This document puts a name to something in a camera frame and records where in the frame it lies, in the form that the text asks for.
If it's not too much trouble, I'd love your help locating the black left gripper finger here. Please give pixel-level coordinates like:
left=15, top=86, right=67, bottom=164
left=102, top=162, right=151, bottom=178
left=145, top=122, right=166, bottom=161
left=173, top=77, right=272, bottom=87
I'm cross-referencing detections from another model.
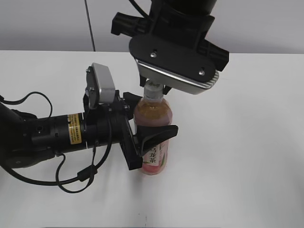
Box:
left=123, top=92, right=143, bottom=119
left=136, top=125, right=178, bottom=156

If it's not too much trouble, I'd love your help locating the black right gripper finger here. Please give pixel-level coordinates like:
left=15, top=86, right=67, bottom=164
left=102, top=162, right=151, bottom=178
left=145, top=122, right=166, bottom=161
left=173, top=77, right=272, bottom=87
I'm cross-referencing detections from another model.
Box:
left=162, top=85, right=171, bottom=95
left=140, top=75, right=147, bottom=87

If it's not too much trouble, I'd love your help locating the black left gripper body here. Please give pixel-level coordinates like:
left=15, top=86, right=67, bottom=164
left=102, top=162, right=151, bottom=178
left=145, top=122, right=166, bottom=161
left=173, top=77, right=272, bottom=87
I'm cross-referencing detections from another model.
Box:
left=82, top=90, right=143, bottom=170

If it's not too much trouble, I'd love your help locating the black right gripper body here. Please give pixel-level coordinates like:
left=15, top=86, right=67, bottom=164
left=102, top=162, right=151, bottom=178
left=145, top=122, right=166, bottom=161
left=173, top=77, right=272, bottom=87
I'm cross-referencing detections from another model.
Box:
left=111, top=4, right=229, bottom=76

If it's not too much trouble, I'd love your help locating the white bottle cap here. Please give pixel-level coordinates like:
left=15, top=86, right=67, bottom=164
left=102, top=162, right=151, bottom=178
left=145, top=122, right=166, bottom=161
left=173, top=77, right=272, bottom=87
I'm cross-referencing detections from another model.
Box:
left=144, top=80, right=163, bottom=97

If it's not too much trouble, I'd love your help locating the peach oolong tea bottle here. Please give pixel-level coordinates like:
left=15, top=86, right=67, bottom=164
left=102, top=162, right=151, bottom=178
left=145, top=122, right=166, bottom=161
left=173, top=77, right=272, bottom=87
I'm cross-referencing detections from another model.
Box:
left=134, top=92, right=172, bottom=175

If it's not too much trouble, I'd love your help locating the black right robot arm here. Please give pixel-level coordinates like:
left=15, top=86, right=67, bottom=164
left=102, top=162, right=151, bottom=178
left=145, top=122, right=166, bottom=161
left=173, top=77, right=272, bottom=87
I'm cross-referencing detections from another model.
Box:
left=111, top=0, right=229, bottom=95

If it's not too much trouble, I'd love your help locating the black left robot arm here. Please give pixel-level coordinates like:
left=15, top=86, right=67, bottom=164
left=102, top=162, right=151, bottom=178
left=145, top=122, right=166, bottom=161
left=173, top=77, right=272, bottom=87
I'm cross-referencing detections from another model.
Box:
left=0, top=92, right=178, bottom=170

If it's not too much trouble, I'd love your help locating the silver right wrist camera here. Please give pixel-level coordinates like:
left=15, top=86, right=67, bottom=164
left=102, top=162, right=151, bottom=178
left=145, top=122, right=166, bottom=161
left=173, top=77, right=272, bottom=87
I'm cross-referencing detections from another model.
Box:
left=135, top=59, right=219, bottom=95

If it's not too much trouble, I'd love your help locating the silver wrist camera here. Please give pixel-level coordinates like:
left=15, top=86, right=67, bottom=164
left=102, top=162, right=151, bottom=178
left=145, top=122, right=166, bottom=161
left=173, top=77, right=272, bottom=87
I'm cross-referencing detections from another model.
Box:
left=85, top=63, right=115, bottom=109
left=135, top=59, right=219, bottom=95

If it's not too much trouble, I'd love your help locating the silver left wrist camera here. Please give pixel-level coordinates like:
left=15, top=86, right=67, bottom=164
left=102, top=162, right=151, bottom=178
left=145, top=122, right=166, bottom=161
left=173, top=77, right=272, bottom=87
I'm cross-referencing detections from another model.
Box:
left=85, top=63, right=115, bottom=109

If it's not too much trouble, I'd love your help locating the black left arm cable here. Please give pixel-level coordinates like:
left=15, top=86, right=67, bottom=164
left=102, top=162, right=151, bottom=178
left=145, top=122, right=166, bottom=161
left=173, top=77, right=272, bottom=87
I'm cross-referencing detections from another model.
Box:
left=0, top=92, right=112, bottom=193

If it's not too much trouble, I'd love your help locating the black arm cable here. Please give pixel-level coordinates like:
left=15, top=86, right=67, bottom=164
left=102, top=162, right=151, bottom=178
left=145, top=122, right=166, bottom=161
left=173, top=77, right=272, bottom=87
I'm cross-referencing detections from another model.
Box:
left=0, top=92, right=112, bottom=193
left=128, top=0, right=149, bottom=19

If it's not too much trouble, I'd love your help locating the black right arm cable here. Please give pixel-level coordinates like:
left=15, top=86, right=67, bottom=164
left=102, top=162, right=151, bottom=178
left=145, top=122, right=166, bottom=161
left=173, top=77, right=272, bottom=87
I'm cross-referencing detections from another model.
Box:
left=128, top=0, right=149, bottom=19

